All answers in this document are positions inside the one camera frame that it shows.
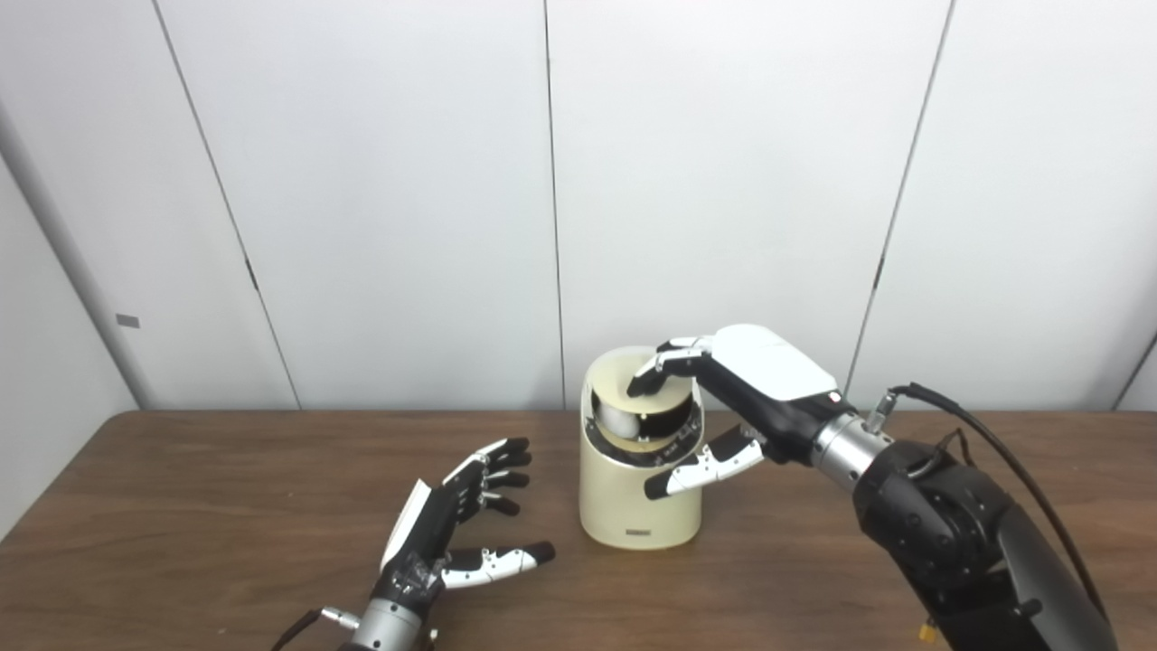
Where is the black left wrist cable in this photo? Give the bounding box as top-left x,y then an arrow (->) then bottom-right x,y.
269,606 -> 362,651

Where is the cream-colored round bin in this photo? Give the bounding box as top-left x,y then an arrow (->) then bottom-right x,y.
579,345 -> 706,550

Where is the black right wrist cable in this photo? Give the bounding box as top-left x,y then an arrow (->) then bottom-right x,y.
868,382 -> 1113,625

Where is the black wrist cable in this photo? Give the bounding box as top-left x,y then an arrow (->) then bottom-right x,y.
868,382 -> 1113,625
269,606 -> 362,651

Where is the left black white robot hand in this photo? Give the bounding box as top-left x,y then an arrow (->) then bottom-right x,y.
372,438 -> 557,620

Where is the cream round bin lid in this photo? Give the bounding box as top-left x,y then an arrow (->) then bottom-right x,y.
592,353 -> 697,453

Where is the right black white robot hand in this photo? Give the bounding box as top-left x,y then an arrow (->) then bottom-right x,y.
626,324 -> 855,501

